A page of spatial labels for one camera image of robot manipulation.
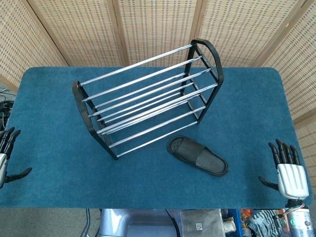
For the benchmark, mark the striped grey cloth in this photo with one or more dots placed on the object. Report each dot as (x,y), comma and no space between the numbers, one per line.
(264,222)

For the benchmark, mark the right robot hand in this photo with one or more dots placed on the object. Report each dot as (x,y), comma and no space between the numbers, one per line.
(292,181)

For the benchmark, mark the grey bag with label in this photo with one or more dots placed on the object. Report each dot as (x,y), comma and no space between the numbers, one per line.
(197,222)

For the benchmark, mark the blue felt table cover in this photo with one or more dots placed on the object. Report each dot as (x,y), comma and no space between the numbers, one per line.
(49,111)

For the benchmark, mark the lavender robot base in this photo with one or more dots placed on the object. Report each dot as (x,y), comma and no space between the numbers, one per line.
(138,223)

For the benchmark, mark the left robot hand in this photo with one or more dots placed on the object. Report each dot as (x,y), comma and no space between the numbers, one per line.
(3,163)

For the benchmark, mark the woven bamboo folding screen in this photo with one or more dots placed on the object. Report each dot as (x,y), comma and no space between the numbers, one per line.
(158,24)

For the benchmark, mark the black slipper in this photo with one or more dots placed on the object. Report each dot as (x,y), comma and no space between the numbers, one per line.
(187,148)

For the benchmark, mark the blue metal post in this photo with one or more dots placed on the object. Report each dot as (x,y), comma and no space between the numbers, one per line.
(233,214)

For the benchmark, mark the black chrome shoe rack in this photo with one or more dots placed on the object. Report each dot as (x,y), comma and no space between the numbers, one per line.
(77,95)

